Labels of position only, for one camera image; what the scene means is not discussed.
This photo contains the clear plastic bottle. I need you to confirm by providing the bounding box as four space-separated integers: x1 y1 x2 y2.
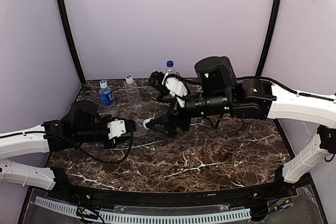
133 119 147 137

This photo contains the blue label water bottle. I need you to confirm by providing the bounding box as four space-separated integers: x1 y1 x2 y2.
99 86 118 116

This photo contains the white blue bottle cap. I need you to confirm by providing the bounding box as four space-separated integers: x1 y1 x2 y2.
143 118 155 130

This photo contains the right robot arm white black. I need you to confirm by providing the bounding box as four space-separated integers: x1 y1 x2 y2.
144 56 335 184

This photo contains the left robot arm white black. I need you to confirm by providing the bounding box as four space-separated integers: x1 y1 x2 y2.
1 100 137 190

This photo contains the clear bottle at back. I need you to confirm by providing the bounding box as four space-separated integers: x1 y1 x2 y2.
124 80 142 113

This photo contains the solid blue bottle cap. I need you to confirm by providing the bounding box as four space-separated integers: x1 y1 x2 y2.
166 60 174 68

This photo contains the pepsi label bottle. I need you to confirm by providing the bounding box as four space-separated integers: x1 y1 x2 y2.
165 66 176 76

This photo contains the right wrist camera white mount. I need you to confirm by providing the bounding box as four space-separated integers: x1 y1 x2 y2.
149 71 189 108

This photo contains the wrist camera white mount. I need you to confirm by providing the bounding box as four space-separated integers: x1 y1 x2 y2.
149 71 189 108
107 119 127 139

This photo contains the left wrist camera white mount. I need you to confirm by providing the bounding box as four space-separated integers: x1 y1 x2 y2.
107 119 127 139

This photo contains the right camera black cable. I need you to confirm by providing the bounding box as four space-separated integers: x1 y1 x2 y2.
181 77 226 130

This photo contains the camera black cable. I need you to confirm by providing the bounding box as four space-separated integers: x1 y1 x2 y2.
181 77 226 130
52 129 134 165

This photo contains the white slotted cable duct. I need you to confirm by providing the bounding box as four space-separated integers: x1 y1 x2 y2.
34 196 251 223

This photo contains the left camera black cable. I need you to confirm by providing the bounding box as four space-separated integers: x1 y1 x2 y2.
52 129 134 165

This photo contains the black front table rail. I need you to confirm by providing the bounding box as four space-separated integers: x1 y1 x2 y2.
50 167 306 209

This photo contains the left black frame post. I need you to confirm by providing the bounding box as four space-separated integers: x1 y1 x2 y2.
57 0 86 86

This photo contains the black frame post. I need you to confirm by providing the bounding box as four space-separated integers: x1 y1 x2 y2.
255 0 281 77
57 0 86 86

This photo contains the right black frame post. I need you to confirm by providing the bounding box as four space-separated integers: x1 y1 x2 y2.
255 0 281 77

